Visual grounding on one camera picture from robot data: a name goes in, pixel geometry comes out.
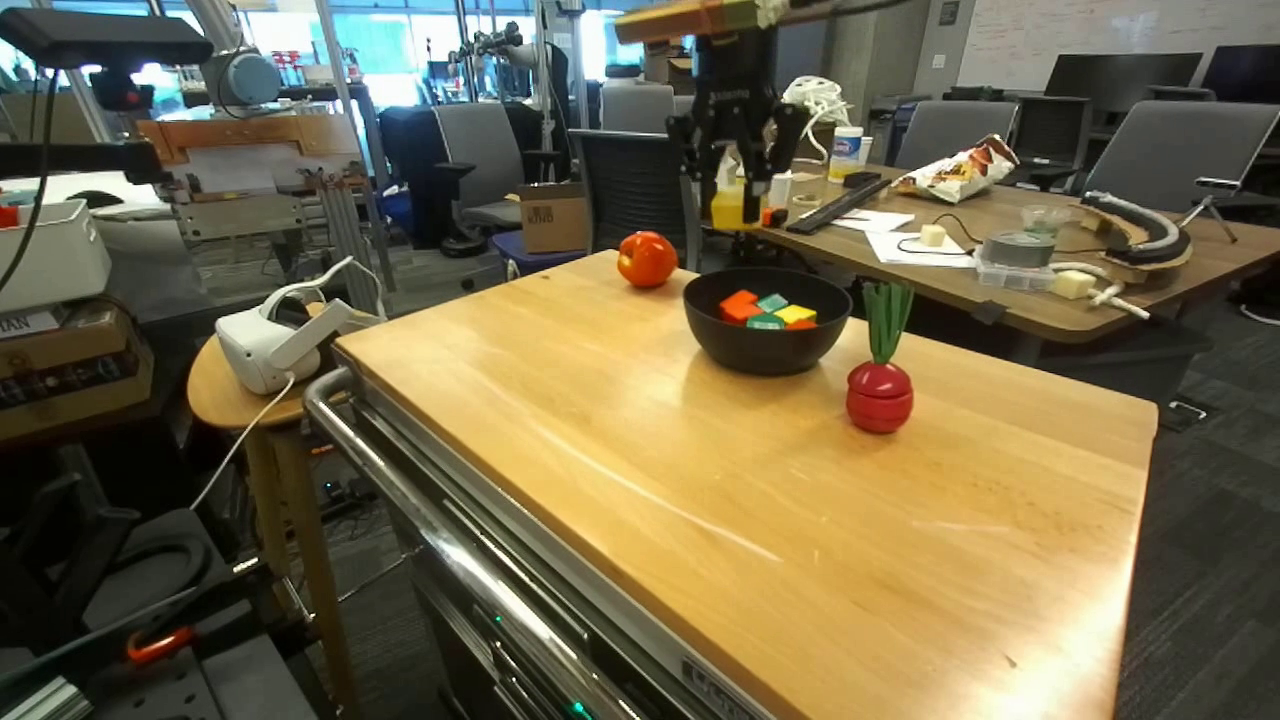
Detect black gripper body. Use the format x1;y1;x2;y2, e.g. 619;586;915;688
671;26;813;225

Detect white paper sheets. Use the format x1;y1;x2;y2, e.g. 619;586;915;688
842;208;971;269

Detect steel tool cart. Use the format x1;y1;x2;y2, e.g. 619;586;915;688
307;256;1157;720

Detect black bowl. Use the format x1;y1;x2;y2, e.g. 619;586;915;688
686;269;854;376

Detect grey office chair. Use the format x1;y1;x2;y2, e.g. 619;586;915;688
1084;101;1280;213

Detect wooden office desk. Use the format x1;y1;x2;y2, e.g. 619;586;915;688
743;169;1280;342

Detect large teal block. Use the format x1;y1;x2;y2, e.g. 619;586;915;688
755;290;794;315

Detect orange red toy apple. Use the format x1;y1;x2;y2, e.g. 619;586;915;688
617;231;680;290

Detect orange block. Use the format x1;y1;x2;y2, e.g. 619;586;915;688
720;288;762;324

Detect white VR headset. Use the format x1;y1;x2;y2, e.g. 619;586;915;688
217;256;384;396

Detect red toy radish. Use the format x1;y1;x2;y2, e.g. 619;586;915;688
846;281;913;437

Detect white headset cable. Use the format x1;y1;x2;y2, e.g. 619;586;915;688
183;372;303;520

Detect black keyboard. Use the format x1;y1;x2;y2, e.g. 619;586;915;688
789;173;893;235

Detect wrist camera with wood mount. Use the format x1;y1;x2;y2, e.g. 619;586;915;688
617;0;794;43

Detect chip bag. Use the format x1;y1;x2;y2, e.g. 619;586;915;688
895;133;1022;203

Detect round wooden stool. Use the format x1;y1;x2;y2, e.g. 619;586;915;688
183;340;361;720

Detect yellow block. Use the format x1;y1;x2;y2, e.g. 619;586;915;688
775;303;816;332

